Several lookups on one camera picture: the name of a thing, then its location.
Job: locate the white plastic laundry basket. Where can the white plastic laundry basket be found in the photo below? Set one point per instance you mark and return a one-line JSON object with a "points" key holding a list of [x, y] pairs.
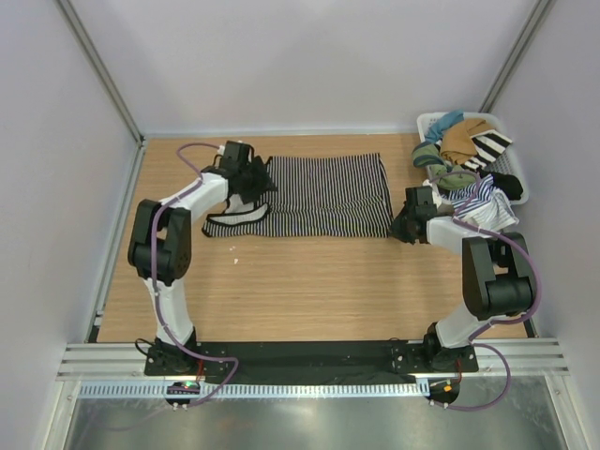
{"points": [[507, 163]]}

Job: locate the olive green garment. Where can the olive green garment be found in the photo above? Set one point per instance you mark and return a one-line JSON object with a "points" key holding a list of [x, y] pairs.
{"points": [[449, 176]]}

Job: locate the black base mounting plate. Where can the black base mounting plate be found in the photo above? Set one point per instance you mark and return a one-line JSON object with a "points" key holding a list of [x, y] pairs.
{"points": [[308, 362]]}

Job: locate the right aluminium corner post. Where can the right aluminium corner post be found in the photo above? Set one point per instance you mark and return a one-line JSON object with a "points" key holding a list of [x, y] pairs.
{"points": [[525, 37]]}

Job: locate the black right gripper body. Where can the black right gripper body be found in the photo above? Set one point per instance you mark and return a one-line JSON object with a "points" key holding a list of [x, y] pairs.
{"points": [[400, 226]]}

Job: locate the teal blue garment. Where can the teal blue garment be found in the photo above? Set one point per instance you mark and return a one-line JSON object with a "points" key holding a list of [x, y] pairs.
{"points": [[436, 130]]}

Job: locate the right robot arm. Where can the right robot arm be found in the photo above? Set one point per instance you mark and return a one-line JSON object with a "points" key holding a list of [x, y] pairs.
{"points": [[499, 282]]}

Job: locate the aluminium front rail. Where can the aluminium front rail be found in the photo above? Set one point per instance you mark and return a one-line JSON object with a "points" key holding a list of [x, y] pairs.
{"points": [[525, 356]]}

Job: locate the aluminium corner post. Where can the aluminium corner post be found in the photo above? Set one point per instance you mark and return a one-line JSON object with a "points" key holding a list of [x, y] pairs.
{"points": [[525, 37], [91, 54]]}

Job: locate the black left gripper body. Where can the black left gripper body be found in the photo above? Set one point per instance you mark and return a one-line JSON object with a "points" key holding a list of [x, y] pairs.
{"points": [[255, 180]]}

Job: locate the black white striped tank top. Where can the black white striped tank top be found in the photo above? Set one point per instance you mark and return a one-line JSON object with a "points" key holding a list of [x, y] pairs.
{"points": [[328, 196]]}

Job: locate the tan brown garment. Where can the tan brown garment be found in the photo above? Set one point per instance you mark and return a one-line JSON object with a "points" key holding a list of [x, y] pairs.
{"points": [[457, 144]]}

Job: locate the left aluminium corner post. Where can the left aluminium corner post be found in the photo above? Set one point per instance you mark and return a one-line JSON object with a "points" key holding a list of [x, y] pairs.
{"points": [[91, 54]]}

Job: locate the blue white striped tank top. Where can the blue white striped tank top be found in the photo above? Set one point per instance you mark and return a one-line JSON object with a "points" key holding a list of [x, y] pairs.
{"points": [[483, 206]]}

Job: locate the wide black white striped garment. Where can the wide black white striped garment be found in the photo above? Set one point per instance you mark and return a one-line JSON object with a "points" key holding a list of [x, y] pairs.
{"points": [[488, 148]]}

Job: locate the perforated cable duct strip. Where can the perforated cable duct strip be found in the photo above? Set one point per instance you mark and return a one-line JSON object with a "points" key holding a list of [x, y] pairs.
{"points": [[187, 389]]}

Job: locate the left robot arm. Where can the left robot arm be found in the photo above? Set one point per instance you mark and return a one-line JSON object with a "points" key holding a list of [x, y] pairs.
{"points": [[160, 245]]}

